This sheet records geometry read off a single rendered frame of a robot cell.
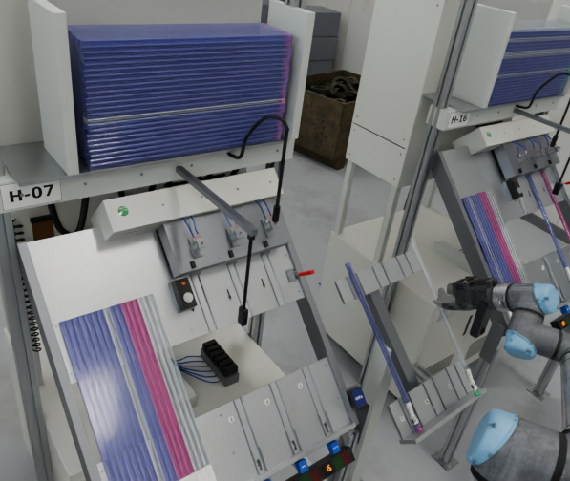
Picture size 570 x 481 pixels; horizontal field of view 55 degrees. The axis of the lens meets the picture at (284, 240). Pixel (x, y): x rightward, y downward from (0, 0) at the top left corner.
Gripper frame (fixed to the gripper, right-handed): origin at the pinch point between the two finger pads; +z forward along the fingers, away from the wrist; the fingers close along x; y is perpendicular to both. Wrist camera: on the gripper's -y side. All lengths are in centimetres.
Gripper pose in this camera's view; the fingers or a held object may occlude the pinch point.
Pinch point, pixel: (439, 303)
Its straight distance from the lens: 171.9
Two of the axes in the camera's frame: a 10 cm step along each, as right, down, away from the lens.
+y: -2.4, -9.7, -1.0
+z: -5.9, 0.6, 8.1
